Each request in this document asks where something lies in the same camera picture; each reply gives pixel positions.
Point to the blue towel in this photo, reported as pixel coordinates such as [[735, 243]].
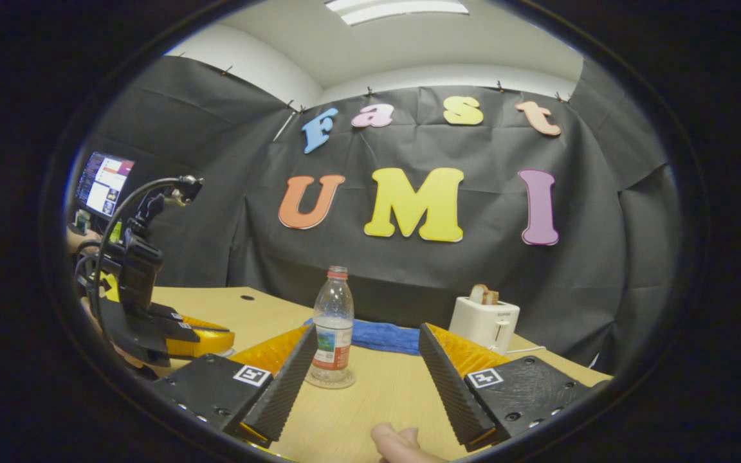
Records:
[[383, 335]]

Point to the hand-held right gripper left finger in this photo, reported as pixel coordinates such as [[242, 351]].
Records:
[[283, 386]]

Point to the white toaster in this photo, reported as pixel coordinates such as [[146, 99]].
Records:
[[480, 321]]

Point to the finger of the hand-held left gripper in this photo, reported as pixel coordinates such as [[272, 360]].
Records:
[[206, 337]]

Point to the ceiling light panel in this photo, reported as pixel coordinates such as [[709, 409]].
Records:
[[396, 9]]

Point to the black backdrop cloth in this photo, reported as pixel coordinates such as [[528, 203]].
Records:
[[409, 270]]

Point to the green bottle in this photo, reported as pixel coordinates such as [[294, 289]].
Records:
[[115, 233]]

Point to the clear plastic water bottle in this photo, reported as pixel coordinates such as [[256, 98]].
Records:
[[332, 321]]

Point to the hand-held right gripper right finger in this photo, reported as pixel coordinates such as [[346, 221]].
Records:
[[451, 386]]

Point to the computer monitor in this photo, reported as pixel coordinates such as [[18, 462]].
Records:
[[103, 185]]

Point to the bread slice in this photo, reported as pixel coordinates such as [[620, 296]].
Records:
[[483, 294]]

